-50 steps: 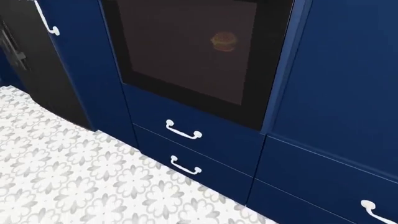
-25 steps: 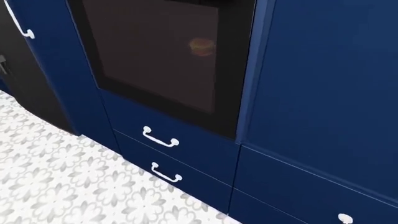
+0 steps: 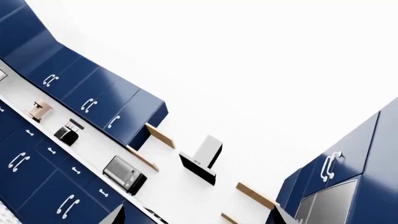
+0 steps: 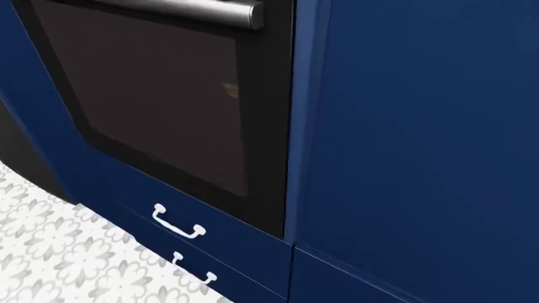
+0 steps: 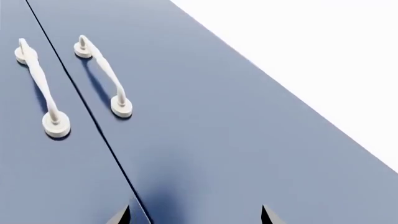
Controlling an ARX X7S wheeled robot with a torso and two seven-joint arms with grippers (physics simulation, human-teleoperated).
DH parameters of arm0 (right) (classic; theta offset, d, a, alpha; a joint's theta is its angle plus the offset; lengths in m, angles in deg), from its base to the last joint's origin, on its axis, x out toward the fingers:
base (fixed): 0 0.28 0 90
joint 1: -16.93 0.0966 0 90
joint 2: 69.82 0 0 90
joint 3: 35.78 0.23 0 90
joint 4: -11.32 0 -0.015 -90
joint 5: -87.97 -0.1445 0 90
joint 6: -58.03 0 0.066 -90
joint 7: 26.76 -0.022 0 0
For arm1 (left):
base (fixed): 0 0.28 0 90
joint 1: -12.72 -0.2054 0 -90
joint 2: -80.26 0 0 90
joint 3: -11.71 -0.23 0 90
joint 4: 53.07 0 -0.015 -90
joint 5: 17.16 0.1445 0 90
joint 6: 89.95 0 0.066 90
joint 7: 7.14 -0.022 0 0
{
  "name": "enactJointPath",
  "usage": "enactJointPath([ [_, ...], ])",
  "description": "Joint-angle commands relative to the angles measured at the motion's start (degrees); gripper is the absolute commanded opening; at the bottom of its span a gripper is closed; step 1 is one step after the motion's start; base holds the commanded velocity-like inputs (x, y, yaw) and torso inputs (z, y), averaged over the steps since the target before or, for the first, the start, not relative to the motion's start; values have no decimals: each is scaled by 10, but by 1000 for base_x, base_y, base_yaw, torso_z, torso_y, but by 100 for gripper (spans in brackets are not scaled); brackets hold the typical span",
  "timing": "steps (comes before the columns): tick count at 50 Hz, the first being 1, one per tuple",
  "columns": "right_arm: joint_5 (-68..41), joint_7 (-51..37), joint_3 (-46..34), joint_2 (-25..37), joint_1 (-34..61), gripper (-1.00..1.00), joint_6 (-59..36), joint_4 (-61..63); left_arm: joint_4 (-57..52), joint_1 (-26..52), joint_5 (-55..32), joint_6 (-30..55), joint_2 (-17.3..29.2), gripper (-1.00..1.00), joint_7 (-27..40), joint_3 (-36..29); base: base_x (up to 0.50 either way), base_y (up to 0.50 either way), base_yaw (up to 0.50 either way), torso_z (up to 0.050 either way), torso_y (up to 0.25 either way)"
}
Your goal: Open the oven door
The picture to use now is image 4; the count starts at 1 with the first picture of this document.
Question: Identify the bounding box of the black glass oven door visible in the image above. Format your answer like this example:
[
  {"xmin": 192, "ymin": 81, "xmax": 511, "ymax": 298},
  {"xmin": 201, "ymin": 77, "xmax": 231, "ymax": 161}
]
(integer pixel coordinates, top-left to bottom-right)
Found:
[{"xmin": 11, "ymin": 0, "xmax": 296, "ymax": 241}]

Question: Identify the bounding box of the tall blue cabinet panel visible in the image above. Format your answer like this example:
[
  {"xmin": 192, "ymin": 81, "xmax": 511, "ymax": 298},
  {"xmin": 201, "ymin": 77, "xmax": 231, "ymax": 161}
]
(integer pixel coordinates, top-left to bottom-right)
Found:
[{"xmin": 286, "ymin": 0, "xmax": 539, "ymax": 303}]

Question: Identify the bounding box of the blue drawer with white handle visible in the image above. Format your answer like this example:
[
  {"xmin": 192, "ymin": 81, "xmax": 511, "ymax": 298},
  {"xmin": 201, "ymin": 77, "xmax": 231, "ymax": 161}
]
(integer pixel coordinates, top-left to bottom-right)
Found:
[
  {"xmin": 109, "ymin": 199, "xmax": 291, "ymax": 300},
  {"xmin": 86, "ymin": 146, "xmax": 295, "ymax": 291}
]

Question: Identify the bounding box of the white curved drawer handle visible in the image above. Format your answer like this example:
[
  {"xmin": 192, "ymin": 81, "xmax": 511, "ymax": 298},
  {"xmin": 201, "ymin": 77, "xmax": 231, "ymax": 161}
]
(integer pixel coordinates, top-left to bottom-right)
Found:
[
  {"xmin": 152, "ymin": 203, "xmax": 206, "ymax": 240},
  {"xmin": 171, "ymin": 251, "xmax": 218, "ymax": 284}
]

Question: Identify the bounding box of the silver oven door handle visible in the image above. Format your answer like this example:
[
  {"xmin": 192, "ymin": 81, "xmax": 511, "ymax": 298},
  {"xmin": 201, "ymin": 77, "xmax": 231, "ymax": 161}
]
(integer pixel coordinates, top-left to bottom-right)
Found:
[{"xmin": 93, "ymin": 0, "xmax": 265, "ymax": 31}]

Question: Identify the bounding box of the blue oven cabinet frame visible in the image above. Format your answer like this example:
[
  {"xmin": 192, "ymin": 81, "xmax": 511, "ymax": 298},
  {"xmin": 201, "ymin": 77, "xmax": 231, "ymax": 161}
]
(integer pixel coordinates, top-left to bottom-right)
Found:
[{"xmin": 0, "ymin": 0, "xmax": 111, "ymax": 205}]

